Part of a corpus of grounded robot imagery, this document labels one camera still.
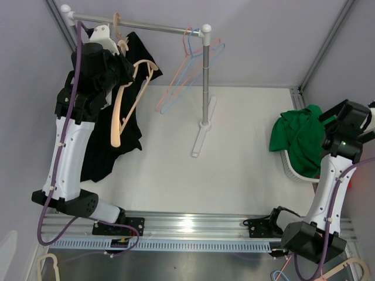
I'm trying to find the bright green t shirt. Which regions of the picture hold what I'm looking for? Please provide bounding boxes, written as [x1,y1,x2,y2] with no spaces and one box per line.
[268,105,324,178]

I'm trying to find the beige hanger with green shirt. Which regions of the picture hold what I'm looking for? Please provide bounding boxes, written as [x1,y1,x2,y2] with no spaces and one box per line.
[110,40,163,148]

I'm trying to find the pink wire hanger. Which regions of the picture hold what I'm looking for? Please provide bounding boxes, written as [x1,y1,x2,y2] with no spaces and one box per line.
[155,26,221,112]

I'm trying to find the blue wire hanger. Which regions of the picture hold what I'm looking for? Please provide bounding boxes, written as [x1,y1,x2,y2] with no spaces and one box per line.
[160,28,226,114]

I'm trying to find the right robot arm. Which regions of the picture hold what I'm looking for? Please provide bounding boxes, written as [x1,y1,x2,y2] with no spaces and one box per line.
[267,100,374,265]

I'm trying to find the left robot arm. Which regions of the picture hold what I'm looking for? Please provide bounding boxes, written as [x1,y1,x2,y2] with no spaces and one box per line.
[32,43,134,235]

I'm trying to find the beige hanger with black shirt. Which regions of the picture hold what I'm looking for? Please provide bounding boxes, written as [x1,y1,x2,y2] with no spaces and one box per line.
[112,12,129,53]

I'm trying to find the black t shirt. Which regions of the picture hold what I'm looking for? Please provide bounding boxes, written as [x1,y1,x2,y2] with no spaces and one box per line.
[80,32,162,182]

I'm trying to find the beige hanger on floor right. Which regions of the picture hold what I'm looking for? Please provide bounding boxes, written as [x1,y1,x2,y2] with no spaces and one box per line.
[315,258,370,281]

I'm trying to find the beige hanger on floor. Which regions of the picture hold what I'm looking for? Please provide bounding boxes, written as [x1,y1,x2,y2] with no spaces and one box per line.
[35,253,62,281]
[315,258,370,281]

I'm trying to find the blue hanger on floor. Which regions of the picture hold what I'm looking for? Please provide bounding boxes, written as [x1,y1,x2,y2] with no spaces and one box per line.
[270,270,289,281]

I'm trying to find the beige hanger on floor left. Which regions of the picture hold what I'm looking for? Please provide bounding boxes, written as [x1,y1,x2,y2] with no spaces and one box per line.
[35,253,62,281]

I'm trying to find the white plastic basket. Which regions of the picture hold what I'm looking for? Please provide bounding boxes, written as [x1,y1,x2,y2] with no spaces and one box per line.
[280,150,319,184]

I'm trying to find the metal clothes rack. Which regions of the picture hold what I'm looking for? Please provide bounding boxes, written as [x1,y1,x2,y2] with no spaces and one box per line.
[60,4,225,157]

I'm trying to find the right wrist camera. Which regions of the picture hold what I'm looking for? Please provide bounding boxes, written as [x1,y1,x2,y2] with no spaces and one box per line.
[359,100,375,136]

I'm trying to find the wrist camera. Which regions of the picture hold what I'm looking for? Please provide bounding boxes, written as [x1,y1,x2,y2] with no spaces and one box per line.
[359,100,375,136]
[88,25,120,55]

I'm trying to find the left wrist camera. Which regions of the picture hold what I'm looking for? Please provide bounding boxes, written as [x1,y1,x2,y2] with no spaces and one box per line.
[88,25,120,55]

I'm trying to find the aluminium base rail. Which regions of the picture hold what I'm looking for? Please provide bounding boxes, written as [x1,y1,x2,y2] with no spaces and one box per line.
[42,211,357,242]

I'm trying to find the slotted cable duct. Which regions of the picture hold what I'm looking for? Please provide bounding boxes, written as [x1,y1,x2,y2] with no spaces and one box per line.
[50,238,282,253]

